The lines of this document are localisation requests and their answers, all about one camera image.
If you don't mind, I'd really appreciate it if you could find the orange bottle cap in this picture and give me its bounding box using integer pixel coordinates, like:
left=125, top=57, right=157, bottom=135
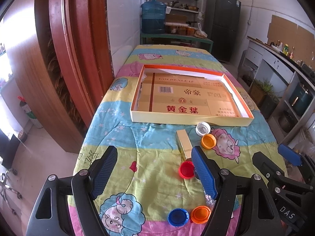
left=190, top=206, right=211, bottom=224

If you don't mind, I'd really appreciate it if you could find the yellow-orange bottle cap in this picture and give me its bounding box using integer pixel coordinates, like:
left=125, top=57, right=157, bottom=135
left=201, top=134, right=217, bottom=150

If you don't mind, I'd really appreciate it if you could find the blue bottle cap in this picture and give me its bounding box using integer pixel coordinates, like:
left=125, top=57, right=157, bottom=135
left=167, top=208, right=190, bottom=227

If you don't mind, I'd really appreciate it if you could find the white bottle cap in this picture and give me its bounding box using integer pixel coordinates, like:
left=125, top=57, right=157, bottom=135
left=195, top=122, right=211, bottom=137

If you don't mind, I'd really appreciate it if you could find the red bottle cap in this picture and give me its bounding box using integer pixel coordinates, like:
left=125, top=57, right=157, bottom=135
left=178, top=160, right=194, bottom=179

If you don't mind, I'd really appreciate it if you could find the gold rectangular box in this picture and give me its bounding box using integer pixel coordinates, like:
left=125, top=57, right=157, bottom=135
left=176, top=129, right=193, bottom=161

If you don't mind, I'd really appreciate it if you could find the clear floral plastic case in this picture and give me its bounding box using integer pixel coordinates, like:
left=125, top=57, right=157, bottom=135
left=205, top=194, right=216, bottom=209

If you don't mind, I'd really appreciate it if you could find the black bottle cap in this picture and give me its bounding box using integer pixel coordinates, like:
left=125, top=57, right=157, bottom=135
left=194, top=169, right=200, bottom=180

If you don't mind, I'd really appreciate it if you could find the dark green appliance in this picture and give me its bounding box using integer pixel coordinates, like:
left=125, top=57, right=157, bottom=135
left=289, top=83, right=313, bottom=116

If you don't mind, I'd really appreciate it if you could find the white kitchen counter cabinet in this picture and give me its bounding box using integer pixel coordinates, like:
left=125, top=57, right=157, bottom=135
left=238, top=38, right=314, bottom=147

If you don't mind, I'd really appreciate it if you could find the colourful cartoon quilt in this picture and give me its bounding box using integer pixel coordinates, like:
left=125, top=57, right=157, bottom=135
left=68, top=44, right=288, bottom=236

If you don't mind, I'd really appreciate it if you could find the potted green plant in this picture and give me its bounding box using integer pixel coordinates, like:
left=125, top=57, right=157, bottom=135
left=249, top=79, right=279, bottom=120

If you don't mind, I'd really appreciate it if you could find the orange-rimmed cardboard tray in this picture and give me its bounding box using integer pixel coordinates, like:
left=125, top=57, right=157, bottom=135
left=130, top=65, right=254, bottom=127

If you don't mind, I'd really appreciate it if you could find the plastic bag of food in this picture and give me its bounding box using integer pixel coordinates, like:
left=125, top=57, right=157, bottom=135
left=194, top=22, right=208, bottom=39

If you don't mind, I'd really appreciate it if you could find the black refrigerator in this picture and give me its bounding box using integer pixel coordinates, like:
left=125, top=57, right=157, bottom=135
left=203, top=0, right=241, bottom=62

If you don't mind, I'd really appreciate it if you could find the red wooden door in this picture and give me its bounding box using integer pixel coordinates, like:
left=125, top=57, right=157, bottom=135
left=1, top=0, right=114, bottom=153

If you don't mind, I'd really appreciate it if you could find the green bench table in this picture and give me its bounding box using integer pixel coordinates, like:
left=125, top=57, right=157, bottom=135
left=140, top=32, right=214, bottom=53

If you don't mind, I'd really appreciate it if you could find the green metal shelf rack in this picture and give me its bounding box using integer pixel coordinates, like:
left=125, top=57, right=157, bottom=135
left=145, top=0, right=206, bottom=36

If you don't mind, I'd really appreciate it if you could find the blue water jug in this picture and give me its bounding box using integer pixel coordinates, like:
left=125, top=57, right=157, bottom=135
left=141, top=0, right=167, bottom=34

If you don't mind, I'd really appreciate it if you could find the brown cardboard wall panel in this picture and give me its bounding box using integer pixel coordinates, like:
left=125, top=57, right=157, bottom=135
left=267, top=15, right=314, bottom=69

